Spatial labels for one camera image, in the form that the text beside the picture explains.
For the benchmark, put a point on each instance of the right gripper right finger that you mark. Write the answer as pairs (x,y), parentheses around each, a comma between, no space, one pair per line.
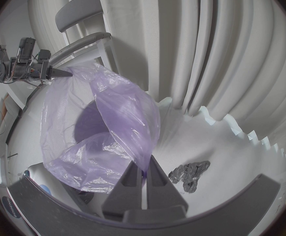
(162,193)

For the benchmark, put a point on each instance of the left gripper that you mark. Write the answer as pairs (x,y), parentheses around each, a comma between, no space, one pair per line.
(45,70)

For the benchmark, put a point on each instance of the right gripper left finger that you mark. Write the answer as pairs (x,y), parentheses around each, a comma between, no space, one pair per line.
(125,193)

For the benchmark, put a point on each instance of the black plastic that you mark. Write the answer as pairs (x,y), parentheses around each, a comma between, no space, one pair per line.
(189,173)

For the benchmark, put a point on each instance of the purple plastic bag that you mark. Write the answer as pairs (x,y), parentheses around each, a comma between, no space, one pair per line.
(123,102)

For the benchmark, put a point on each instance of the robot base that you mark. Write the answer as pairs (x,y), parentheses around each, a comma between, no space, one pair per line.
(9,206)

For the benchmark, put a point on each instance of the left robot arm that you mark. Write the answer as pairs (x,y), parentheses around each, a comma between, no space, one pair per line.
(10,70)

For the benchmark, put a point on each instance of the white chair with grey cushions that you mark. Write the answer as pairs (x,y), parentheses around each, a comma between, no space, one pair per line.
(79,11)

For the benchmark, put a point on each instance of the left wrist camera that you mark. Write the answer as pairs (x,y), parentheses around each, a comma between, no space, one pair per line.
(44,55)

